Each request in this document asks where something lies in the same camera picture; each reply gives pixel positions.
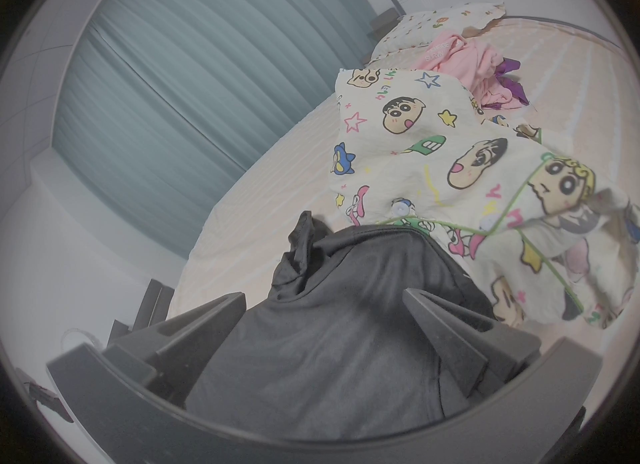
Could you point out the bed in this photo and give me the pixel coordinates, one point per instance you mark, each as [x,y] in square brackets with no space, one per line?
[280,172]

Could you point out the black T-shirt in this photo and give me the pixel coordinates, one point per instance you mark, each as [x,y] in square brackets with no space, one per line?
[325,342]

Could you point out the white printed pyjama top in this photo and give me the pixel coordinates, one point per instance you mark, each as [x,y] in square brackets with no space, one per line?
[450,152]

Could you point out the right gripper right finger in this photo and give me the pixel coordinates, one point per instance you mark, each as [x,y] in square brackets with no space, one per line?
[470,347]

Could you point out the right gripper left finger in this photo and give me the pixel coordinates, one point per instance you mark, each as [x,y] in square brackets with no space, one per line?
[180,347]

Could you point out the grey bedside table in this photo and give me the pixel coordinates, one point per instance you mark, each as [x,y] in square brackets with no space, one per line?
[384,20]

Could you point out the white printed pillow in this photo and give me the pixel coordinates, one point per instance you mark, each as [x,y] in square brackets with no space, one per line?
[415,31]

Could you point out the purple garment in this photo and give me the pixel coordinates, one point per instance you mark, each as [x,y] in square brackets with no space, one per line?
[512,86]

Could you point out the pink garment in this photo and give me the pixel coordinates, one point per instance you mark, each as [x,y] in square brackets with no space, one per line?
[465,61]

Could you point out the blue-green curtain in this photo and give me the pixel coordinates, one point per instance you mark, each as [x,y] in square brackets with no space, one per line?
[240,26]
[140,152]

